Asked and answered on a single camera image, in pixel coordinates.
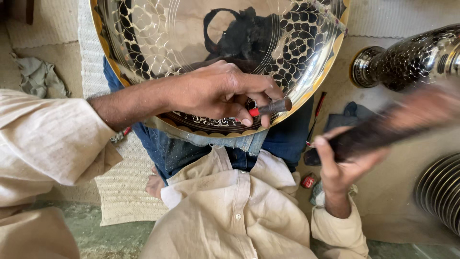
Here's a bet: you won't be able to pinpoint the red-handled thin tool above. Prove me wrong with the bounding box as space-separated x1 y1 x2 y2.
305 91 328 148

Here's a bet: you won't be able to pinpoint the beige woven rug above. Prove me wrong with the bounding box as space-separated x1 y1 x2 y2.
5 0 80 50

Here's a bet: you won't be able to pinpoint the beige long-sleeved shirt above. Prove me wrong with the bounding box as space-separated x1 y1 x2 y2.
0 88 371 259

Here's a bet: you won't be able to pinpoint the crumpled pale wrapper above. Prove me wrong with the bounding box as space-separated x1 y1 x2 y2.
309 181 359 208

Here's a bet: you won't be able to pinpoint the dark blue cloth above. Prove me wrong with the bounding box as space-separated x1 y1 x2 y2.
323 101 379 134

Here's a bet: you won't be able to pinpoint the red-banded engraving chisel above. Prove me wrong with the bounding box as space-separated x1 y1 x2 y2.
248 98 293 118

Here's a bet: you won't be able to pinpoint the stack of ribbed metal plates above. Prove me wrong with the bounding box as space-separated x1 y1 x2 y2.
414 153 460 237

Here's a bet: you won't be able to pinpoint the white woven mat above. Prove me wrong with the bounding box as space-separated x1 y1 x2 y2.
77 0 169 227
346 0 460 39

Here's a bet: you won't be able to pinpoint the blue denim jeans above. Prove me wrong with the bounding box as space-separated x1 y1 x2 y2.
103 56 315 186

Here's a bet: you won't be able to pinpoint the large engraved brass plate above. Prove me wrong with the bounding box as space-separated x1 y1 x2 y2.
89 0 351 139

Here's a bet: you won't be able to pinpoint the small red tin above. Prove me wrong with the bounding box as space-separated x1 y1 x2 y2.
300 173 318 190

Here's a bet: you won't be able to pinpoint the person's left hand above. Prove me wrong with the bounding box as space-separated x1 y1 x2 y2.
168 59 286 129

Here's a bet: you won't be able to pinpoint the person's right hand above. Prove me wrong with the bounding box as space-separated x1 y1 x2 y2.
311 125 391 197

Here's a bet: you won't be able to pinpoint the person's bare foot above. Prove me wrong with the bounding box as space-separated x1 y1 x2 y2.
145 166 166 200

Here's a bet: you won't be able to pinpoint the dark wooden mallet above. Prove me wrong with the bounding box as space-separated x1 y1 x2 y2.
304 83 460 167

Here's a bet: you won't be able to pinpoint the crumpled grey-green cloth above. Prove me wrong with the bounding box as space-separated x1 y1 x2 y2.
10 53 71 100

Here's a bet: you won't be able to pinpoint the dark wooden furniture leg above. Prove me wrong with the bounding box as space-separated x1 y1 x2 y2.
25 0 36 25

